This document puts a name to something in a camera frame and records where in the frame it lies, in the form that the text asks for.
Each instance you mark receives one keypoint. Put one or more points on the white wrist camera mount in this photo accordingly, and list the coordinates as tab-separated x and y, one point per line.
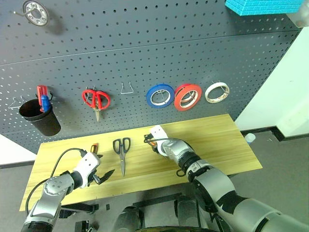
158	132
88	164

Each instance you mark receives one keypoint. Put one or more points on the small white plastic bottle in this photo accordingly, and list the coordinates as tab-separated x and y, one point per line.
250	138

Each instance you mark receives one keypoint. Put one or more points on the black and orange small tool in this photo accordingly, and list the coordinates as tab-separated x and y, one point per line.
153	145

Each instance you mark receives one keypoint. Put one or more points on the blue tape roll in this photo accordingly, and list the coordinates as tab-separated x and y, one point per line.
149	97

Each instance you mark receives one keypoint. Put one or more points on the red tape roll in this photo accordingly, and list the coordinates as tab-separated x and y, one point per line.
177	99

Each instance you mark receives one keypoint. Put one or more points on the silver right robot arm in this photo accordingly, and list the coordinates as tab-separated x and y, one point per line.
217	183

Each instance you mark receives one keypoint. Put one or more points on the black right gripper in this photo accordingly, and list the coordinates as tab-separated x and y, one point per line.
155	149

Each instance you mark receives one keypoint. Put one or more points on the black metal table frame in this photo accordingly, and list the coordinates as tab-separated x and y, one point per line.
154	199

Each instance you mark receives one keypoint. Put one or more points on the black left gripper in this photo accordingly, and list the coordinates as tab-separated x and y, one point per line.
95	179

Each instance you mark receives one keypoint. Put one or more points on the dark grey metal pegboard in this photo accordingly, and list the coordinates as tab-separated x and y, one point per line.
144	48

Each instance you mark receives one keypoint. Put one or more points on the white tape roll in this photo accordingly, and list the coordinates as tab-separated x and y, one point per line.
207	94

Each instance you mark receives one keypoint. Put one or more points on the blue foam block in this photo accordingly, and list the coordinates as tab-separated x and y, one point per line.
263	6

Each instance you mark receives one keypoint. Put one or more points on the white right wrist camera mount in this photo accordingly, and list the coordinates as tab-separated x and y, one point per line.
158	132

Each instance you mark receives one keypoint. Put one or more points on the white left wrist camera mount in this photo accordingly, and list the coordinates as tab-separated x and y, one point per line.
88	164

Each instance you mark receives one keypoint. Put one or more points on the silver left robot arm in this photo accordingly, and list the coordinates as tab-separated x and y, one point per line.
46	205

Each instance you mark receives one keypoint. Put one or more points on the translucent plastic container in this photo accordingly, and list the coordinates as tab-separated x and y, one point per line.
299	17

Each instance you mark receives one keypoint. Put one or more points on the silver single peg hook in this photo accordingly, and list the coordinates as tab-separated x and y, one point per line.
20	13

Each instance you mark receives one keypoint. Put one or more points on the black cup holder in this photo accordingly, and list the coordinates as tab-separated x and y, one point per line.
48	125

